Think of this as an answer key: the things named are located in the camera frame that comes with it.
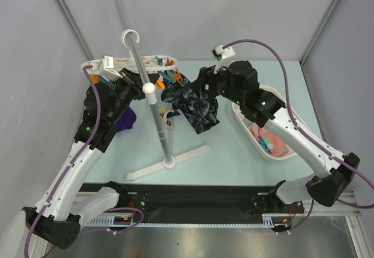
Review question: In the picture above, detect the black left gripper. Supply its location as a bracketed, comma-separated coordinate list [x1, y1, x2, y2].
[108, 68, 160, 123]

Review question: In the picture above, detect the dark patterned sock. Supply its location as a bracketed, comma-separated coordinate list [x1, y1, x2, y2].
[161, 75, 220, 134]

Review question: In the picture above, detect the white oval clip hanger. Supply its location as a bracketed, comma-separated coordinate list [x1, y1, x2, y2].
[80, 29, 179, 79]

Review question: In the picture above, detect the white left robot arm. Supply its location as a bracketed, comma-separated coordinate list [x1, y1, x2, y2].
[23, 68, 145, 256]

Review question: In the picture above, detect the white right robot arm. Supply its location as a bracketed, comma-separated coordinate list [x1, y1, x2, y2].
[192, 61, 359, 212]

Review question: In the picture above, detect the grey white hanger stand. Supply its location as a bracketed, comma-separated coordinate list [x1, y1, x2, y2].
[114, 0, 211, 181]

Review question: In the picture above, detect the purple sock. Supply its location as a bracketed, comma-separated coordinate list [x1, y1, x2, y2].
[116, 106, 137, 131]

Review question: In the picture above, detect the white sock label tag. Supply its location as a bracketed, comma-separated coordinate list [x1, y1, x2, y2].
[160, 109, 180, 130]

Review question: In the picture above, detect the white perforated basket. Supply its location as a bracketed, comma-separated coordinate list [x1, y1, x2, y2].
[231, 103, 297, 161]

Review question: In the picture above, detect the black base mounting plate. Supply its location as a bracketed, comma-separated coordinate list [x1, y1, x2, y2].
[81, 183, 304, 225]

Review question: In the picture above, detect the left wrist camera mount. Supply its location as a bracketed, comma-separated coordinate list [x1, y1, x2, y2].
[82, 55, 122, 81]

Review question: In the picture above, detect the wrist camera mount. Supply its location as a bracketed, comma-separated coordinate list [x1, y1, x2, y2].
[82, 55, 122, 81]
[212, 46, 236, 74]

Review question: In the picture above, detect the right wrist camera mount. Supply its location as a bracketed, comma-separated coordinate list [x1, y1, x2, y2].
[212, 46, 236, 74]

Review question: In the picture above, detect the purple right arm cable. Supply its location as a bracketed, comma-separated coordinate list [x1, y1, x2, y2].
[223, 39, 374, 211]

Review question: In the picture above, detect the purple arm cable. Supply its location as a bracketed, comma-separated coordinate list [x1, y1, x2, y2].
[23, 65, 103, 256]
[223, 39, 374, 211]

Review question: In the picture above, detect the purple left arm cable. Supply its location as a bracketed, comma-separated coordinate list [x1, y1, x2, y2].
[23, 65, 103, 256]

